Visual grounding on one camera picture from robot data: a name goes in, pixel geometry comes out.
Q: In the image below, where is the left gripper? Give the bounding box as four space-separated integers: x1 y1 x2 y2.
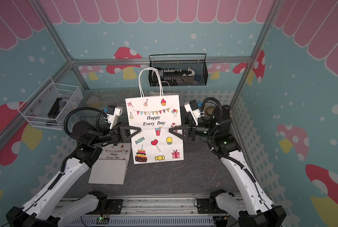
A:
90 122 141 147

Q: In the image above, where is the paper bag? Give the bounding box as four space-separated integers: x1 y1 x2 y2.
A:
149 81 179 96
89 143 132 185
125 67 184 164

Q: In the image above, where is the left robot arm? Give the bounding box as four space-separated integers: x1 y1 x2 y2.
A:
6 106 141 227

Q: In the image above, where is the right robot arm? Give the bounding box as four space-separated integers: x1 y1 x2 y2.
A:
169 97 286 227

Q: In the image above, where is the roll of brown tape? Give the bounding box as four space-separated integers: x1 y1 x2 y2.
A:
205 107 215 116

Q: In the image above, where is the clear plastic storage box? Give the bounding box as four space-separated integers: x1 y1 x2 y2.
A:
78 87 140 117

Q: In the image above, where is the black white device in basket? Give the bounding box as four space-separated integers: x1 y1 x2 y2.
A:
157 67 195 84

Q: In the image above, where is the black item in white basket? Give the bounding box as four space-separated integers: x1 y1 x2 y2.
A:
47 97 62 119

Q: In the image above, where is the green circuit board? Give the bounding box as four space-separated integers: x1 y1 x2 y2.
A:
96 217 110 225

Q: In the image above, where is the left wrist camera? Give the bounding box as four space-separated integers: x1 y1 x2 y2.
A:
104 106 123 129

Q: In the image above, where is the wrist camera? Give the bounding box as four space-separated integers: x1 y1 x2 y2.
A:
104 106 123 129
184 100 203 126

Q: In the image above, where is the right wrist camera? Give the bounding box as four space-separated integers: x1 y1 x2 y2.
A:
184 100 203 126

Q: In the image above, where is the black wire mesh basket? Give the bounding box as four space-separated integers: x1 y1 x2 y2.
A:
149 54 208 87

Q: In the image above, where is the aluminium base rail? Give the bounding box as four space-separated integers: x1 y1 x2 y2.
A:
39 194 280 227

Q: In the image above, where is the white wire mesh basket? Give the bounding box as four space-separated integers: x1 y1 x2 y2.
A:
18 78 83 130

